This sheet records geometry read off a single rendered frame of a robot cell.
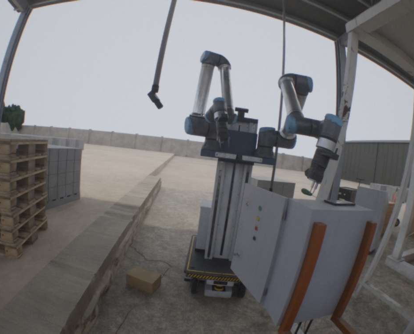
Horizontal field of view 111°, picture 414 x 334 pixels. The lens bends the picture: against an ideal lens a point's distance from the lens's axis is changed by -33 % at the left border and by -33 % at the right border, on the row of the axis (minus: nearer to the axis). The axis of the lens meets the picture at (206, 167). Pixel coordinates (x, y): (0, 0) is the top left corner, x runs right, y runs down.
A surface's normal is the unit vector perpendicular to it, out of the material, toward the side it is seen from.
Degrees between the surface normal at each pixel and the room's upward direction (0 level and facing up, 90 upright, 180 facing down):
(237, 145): 90
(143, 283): 90
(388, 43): 90
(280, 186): 90
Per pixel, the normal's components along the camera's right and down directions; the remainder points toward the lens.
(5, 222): 0.30, 0.11
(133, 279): -0.25, 0.04
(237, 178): -0.02, 0.07
